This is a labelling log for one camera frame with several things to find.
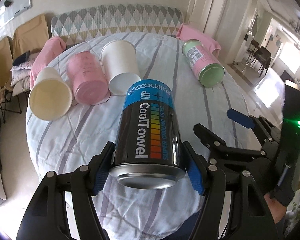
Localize white door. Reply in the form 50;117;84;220
185;0;213;31

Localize tan covered chair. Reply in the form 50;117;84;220
0;36;13;88
13;14;49;59

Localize right pink towel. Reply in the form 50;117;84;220
176;23;222;58

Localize far tan covered chair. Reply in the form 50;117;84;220
13;14;49;59

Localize pink towel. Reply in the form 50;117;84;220
176;23;222;58
30;36;66;90

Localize pink green lidded can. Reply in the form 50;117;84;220
181;39;225;88

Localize black whiteboard eraser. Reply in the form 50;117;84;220
4;0;13;7

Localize near tan covered chair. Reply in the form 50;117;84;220
0;36;13;88

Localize cream paper cup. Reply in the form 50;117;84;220
29;67;72;121

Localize dark dining chairs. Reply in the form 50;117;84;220
244;39;272;77

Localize white paper cup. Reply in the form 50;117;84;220
101;40;141;96

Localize black blue CoolTowel can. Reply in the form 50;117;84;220
110;79;186;190

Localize wall whiteboard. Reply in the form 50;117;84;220
0;0;32;32

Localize left pink towel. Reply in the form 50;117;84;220
30;36;66;90

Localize pink plastic cup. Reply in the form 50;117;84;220
67;51;110;105

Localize diamond patterned sofa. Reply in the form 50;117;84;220
51;3;184;46

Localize operator hand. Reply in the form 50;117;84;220
264;193;287;224

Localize folded floral cushions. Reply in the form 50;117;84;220
11;51;39;96

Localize striped quilt table cover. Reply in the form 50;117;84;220
26;33;250;239

